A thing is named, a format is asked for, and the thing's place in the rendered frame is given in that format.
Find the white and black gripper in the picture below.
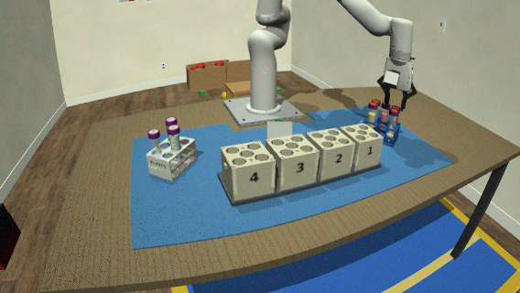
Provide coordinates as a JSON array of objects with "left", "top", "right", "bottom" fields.
[{"left": 377, "top": 56, "right": 417, "bottom": 112}]

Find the blue mat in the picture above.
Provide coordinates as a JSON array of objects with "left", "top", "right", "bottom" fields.
[{"left": 131, "top": 106, "right": 454, "bottom": 250}]

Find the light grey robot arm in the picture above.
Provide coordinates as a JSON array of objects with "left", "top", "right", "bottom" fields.
[{"left": 246, "top": 0, "right": 415, "bottom": 115}]

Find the white tube rack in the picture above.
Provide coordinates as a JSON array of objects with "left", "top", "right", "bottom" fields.
[{"left": 146, "top": 136, "right": 197, "bottom": 181}]

